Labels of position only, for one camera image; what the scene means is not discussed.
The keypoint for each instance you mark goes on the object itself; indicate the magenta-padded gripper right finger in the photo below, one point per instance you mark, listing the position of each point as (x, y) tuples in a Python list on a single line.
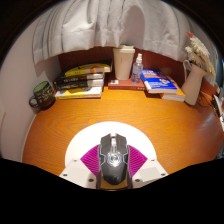
[(150, 171)]

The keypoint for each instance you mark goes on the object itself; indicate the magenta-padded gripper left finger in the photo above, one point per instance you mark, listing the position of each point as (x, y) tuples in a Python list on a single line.
[(78, 173)]

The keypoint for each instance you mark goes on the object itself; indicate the dark grey computer mouse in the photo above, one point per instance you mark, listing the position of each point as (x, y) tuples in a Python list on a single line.
[(113, 163)]

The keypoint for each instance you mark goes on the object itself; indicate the white yellow black mouse pad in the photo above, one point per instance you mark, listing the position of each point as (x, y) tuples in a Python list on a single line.
[(90, 136)]

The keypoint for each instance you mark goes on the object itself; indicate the orange book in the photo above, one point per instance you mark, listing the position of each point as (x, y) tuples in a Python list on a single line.
[(175, 96)]

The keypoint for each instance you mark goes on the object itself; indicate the dark green mug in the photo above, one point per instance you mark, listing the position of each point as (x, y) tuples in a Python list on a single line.
[(43, 95)]

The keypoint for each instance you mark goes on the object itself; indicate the blue book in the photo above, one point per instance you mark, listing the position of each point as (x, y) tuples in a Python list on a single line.
[(158, 81)]

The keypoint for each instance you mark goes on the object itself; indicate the red-brown book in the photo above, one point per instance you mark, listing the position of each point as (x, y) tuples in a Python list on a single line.
[(123, 84)]

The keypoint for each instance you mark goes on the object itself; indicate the white ceramic jug vase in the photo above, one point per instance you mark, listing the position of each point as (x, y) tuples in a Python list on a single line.
[(193, 88)]

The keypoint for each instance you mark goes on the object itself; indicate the clear spray bottle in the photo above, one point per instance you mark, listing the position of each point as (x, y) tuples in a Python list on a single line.
[(136, 71)]

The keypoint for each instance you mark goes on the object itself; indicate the yellow and black book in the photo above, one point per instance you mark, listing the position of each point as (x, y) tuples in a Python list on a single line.
[(86, 69)]

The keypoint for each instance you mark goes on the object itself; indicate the beige tumbler cup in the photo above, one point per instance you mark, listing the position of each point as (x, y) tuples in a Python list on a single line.
[(123, 65)]

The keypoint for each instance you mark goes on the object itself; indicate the white flower bouquet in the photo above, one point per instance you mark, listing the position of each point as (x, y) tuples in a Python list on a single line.
[(200, 50)]

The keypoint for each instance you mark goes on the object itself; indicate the white curtain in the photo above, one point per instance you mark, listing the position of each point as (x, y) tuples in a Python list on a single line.
[(100, 26)]

